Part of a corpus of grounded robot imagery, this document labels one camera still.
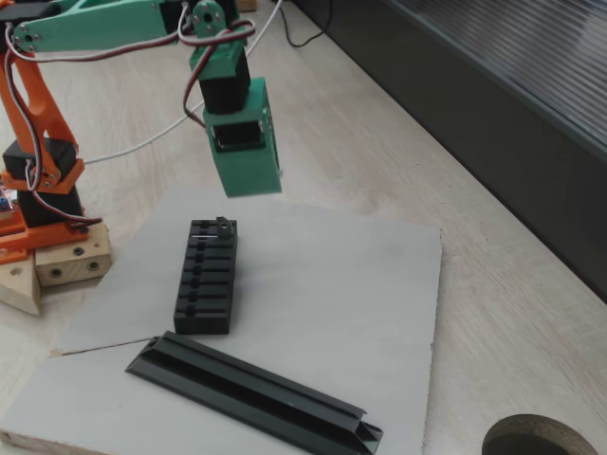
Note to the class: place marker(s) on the green gripper with servo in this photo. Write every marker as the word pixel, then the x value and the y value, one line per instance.
pixel 244 166

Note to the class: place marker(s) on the black slotted block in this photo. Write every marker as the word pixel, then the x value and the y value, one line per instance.
pixel 204 284

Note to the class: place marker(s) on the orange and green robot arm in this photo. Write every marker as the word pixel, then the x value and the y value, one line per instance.
pixel 95 26

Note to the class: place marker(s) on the thin metal pin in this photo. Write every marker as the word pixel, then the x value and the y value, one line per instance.
pixel 204 235

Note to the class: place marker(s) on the grey flat board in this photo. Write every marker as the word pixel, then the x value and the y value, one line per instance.
pixel 332 294

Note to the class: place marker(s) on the wooden plank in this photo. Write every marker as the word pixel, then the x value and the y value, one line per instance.
pixel 246 5

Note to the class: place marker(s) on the wooden block with screws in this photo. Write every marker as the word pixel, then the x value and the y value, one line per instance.
pixel 71 265

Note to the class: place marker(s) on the red blue circuit board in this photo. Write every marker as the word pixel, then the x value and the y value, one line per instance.
pixel 5 204

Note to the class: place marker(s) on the wooden triangular wedge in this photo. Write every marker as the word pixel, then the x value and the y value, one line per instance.
pixel 19 289

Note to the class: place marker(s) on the ribbed translucent window panel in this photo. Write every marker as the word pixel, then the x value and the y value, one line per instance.
pixel 545 57

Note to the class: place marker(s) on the dark green rail profile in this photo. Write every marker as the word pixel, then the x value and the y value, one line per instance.
pixel 246 384

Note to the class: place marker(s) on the dark window frame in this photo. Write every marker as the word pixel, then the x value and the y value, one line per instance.
pixel 474 118

